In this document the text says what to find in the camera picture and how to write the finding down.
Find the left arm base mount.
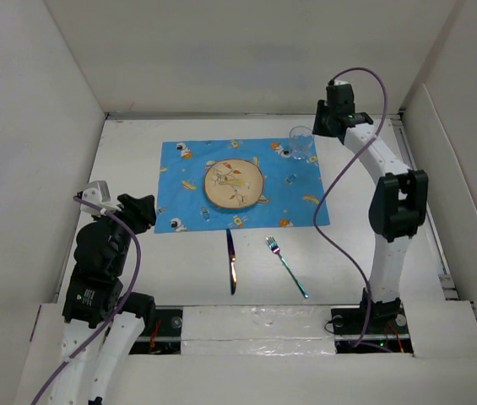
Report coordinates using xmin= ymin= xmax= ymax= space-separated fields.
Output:
xmin=129 ymin=306 xmax=183 ymax=355

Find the iridescent table knife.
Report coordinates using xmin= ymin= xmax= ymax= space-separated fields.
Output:
xmin=225 ymin=229 xmax=237 ymax=295

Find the iridescent fork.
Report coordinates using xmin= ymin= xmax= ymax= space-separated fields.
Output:
xmin=266 ymin=235 xmax=309 ymax=300

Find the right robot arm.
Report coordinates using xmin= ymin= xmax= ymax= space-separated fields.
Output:
xmin=313 ymin=79 xmax=429 ymax=332

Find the clear plastic cup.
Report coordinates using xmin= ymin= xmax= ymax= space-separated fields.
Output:
xmin=289 ymin=126 xmax=314 ymax=159

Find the blue space-print cloth placemat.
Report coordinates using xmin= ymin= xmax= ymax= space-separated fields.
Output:
xmin=155 ymin=138 xmax=330 ymax=234

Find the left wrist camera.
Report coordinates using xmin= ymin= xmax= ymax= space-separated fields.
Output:
xmin=76 ymin=181 xmax=112 ymax=217

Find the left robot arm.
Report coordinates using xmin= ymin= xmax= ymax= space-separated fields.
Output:
xmin=45 ymin=193 xmax=156 ymax=404

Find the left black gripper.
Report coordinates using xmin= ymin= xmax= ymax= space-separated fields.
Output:
xmin=92 ymin=192 xmax=154 ymax=273

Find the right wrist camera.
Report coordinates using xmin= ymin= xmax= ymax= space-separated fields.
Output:
xmin=328 ymin=79 xmax=350 ymax=86

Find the beige ceramic plate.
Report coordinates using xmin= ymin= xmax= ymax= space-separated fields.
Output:
xmin=204 ymin=159 xmax=264 ymax=209

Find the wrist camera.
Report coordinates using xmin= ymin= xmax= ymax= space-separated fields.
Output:
xmin=328 ymin=79 xmax=350 ymax=86
xmin=76 ymin=181 xmax=112 ymax=217

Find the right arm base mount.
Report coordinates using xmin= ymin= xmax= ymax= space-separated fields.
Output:
xmin=324 ymin=306 xmax=414 ymax=354

